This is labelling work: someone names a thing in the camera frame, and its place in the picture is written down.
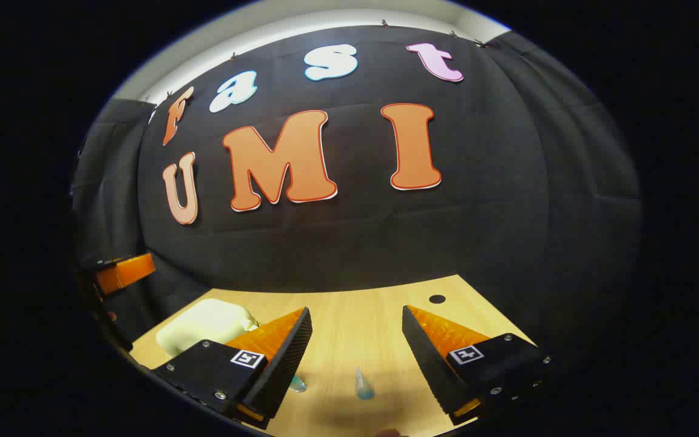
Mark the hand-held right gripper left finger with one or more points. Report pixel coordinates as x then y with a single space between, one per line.
289 358

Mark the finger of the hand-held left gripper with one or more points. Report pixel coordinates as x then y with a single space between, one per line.
125 273

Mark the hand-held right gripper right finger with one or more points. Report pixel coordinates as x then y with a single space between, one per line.
425 364

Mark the teal clear-capped bottle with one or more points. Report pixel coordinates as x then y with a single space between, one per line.
298 384

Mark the blue cone-shaped tube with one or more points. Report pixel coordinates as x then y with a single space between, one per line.
364 388

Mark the pale yellow suitcase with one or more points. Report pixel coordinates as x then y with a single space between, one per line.
204 325

